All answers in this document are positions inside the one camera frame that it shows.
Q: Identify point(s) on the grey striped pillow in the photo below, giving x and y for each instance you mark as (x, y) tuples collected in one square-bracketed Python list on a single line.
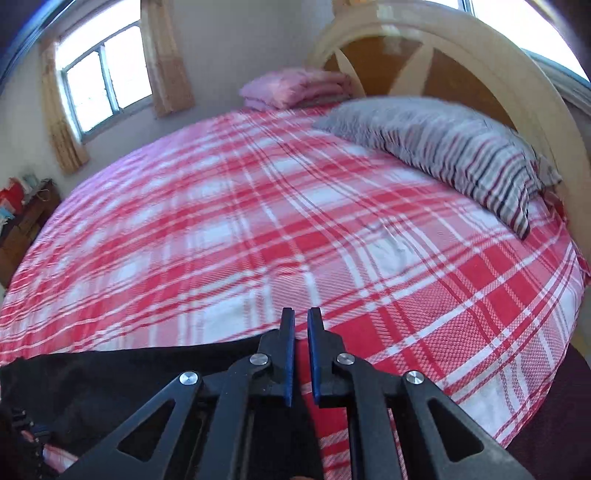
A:
[(438, 138)]

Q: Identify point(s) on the bright window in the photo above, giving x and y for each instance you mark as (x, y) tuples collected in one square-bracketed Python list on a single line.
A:
[(508, 18)]

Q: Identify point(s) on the pale teal bag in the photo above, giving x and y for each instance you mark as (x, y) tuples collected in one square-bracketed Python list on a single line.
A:
[(30, 182)]

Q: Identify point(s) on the beige curtain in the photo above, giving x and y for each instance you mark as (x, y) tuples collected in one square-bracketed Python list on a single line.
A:
[(60, 129), (166, 60)]

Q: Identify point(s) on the red plaid bed sheet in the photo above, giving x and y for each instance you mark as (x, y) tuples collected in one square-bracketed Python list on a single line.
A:
[(231, 207)]

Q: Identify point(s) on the black pants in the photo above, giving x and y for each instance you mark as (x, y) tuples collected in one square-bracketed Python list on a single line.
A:
[(101, 387)]

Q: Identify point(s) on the cream and wood headboard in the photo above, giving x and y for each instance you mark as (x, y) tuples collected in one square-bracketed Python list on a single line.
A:
[(461, 32)]

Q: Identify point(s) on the red bag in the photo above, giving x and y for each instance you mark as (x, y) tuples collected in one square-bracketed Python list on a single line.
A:
[(11, 196)]

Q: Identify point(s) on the window with grid frame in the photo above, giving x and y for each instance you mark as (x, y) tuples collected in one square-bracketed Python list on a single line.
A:
[(106, 83)]

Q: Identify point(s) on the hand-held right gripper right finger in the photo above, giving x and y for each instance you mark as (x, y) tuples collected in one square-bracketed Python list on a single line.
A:
[(315, 369)]

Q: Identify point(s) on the folded pink blanket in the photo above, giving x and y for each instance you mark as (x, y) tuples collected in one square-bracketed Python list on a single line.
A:
[(286, 87)]

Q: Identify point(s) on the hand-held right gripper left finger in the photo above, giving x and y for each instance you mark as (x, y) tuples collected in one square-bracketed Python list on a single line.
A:
[(287, 369)]

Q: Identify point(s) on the wooden dresser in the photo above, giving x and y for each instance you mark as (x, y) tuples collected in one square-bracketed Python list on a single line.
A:
[(23, 230)]

